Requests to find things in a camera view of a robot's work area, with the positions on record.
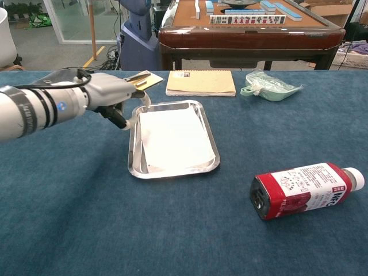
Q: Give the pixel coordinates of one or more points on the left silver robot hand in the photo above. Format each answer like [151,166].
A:
[109,92]

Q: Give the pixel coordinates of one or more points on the white paper sheet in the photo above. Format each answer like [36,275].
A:
[175,135]

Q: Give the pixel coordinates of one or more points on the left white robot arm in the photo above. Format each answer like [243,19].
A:
[37,112]

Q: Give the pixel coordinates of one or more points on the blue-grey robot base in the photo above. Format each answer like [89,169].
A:
[138,43]

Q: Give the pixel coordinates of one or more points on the silver metal tray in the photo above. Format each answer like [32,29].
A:
[136,161]

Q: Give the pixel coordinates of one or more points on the razor in yellow package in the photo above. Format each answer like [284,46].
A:
[149,82]

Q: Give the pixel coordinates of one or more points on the wooden pole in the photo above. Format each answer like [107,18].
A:
[92,28]

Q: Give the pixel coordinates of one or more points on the brown spiral notebook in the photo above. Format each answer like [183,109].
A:
[201,83]

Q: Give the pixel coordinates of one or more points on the green bag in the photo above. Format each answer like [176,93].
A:
[40,20]

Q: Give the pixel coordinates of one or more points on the white round seat shell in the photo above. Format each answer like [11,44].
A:
[7,37]

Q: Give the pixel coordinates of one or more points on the white mahjong tile stack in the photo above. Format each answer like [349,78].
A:
[197,8]

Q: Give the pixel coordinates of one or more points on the blue felt table cover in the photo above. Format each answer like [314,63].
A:
[86,215]

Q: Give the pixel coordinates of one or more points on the blue-backed mahjong tile row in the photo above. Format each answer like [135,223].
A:
[287,11]
[268,7]
[209,7]
[244,11]

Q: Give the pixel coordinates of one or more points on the brown mahjong table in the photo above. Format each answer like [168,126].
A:
[244,37]

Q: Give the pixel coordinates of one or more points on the face-up mahjong tile row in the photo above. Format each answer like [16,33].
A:
[247,20]

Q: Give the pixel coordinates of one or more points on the green plastic dustpan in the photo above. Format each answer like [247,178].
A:
[267,92]

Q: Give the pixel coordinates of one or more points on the red juice bottle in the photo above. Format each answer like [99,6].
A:
[302,189]

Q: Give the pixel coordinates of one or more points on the white plastic basket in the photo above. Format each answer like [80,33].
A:
[353,60]

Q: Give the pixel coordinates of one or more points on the purple cloth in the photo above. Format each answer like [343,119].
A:
[360,48]

